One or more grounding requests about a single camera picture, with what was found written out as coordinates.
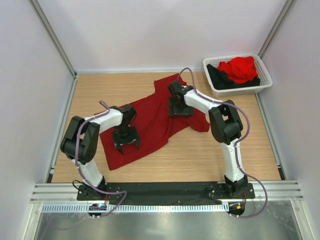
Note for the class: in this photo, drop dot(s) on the left aluminium corner post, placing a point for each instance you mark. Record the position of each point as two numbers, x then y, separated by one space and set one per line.
52 35

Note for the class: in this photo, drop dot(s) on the right aluminium corner post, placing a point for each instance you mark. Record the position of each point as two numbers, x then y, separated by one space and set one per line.
280 19

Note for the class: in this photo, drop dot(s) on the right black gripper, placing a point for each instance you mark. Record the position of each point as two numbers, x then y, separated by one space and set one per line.
187 112

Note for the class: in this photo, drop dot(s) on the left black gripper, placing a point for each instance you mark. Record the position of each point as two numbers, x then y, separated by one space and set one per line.
134 138

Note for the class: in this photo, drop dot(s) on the white plastic basket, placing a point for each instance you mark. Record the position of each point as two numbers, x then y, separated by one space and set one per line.
263 75

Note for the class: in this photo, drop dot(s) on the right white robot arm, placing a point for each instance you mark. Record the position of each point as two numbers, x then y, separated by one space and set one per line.
225 125

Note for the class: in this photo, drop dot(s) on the dark red t-shirt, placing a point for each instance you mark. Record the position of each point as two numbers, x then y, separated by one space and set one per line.
154 126

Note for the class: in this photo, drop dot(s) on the white slotted cable duct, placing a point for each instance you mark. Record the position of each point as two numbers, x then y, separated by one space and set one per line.
104 208

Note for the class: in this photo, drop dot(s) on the aluminium front frame rail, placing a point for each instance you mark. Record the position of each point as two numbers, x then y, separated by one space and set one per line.
65 192

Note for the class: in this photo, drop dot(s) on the black shirt in basket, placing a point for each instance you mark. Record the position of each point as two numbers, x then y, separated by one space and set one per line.
221 81

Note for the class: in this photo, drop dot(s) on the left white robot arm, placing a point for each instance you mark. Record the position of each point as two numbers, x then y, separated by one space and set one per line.
80 143

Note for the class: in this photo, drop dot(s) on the aluminium corner post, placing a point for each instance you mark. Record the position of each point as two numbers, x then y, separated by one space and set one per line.
280 19
52 35

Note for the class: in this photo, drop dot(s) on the bright red shirt in basket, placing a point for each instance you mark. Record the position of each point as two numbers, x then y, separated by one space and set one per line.
241 70

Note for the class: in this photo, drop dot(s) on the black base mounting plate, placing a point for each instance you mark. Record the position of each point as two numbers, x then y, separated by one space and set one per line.
164 193

